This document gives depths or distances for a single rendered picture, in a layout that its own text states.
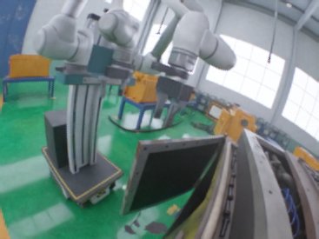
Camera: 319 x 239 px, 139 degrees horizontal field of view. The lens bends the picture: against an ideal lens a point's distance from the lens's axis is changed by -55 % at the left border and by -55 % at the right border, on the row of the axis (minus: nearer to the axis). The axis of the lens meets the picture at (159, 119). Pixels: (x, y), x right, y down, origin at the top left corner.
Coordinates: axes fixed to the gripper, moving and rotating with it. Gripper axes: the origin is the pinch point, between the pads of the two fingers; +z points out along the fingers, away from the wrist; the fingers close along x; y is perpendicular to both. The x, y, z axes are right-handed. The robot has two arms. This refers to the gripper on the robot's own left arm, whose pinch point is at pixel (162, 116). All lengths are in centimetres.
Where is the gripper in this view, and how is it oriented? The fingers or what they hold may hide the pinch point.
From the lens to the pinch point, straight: 45.3
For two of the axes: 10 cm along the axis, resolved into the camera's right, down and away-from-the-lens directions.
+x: -5.2, -4.4, 7.3
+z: -3.0, 9.0, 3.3
